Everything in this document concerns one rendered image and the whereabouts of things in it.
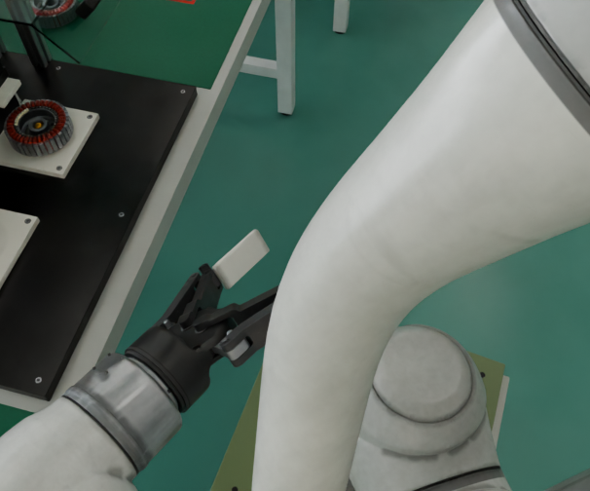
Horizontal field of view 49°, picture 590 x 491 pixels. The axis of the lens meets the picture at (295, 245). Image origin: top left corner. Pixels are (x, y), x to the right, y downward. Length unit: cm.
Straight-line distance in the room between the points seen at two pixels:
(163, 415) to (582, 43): 42
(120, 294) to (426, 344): 55
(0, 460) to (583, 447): 154
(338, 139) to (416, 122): 198
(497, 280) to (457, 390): 134
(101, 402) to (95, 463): 4
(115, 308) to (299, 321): 76
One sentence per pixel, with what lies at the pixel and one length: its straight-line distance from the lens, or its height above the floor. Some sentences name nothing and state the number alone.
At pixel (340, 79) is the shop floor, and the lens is 244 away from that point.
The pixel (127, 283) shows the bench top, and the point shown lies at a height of 75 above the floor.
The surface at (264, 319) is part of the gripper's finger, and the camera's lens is 54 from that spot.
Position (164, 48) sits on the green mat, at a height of 75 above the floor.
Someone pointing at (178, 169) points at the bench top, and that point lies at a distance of 119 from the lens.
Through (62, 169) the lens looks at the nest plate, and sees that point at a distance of 119.
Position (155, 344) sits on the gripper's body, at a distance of 56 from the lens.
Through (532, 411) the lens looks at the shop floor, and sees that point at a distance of 184.
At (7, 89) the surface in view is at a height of 88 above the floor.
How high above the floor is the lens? 164
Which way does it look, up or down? 57 degrees down
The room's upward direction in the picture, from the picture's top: straight up
